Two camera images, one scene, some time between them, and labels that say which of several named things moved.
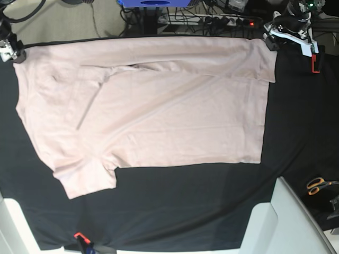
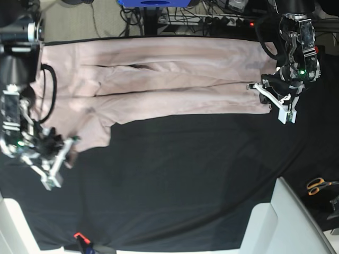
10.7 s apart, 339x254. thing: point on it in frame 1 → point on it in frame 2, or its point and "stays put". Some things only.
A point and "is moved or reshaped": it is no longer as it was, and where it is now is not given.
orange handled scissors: [315, 184] stays put
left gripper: [7, 52] → [47, 144]
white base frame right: [285, 225] stays put
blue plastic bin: [154, 3] stays put
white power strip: [185, 19] stays put
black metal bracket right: [335, 202] stays put
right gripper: [293, 19] → [283, 81]
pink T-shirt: [90, 107] is moved or reshaped
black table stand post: [150, 21] stays put
